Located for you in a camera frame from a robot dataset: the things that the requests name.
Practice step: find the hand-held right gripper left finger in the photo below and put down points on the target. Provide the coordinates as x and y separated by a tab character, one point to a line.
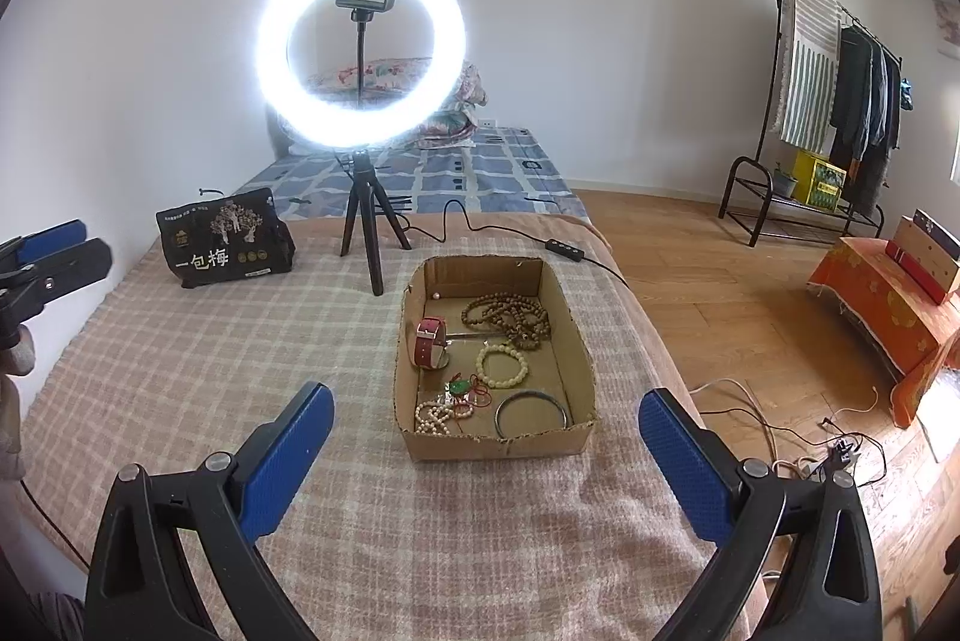
289	461

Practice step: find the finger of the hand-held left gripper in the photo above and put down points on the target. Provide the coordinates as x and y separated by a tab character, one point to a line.
75	266
52	240

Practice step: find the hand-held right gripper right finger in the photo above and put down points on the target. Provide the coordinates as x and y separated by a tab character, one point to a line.
679	468

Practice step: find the brown cardboard box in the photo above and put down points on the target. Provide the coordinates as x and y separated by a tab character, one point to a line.
487	446

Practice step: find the person's left hand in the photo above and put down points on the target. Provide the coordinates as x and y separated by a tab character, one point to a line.
16	352

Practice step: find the black snack bag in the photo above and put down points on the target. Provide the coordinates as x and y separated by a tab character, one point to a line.
217	243

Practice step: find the silver bangle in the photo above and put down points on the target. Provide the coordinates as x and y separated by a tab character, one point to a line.
496	417

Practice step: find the silver hairpin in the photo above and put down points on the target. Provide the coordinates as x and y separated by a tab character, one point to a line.
480	336

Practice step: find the orange cloth covered table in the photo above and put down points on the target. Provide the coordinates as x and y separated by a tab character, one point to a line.
877	311

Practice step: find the black tripod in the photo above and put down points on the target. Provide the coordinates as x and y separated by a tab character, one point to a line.
364	191

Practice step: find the black metal clothes rack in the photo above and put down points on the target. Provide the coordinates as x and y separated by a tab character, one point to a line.
739	191

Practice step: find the small plant pot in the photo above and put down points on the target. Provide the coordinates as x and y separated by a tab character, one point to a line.
784	183

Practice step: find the red flat box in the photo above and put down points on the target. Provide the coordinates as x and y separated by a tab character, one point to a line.
911	270

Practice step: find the yellow box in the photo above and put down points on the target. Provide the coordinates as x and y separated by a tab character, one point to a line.
817	176

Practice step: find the cardboard boxes on table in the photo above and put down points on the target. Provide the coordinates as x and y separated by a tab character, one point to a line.
930	251

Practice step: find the blue patterned bed sheet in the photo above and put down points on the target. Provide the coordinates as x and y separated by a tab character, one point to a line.
480	176

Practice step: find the black phone holder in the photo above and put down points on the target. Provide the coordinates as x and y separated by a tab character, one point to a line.
365	3

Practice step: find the dark hanging clothes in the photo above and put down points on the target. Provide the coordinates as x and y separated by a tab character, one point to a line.
862	101

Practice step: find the folded floral quilt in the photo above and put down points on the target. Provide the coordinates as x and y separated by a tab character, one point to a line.
457	86

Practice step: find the striped hanging cloth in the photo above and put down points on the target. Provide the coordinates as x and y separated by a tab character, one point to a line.
806	71

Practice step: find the window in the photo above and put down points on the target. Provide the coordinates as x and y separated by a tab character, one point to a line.
957	153

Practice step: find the wall picture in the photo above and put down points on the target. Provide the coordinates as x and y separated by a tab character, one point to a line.
946	20

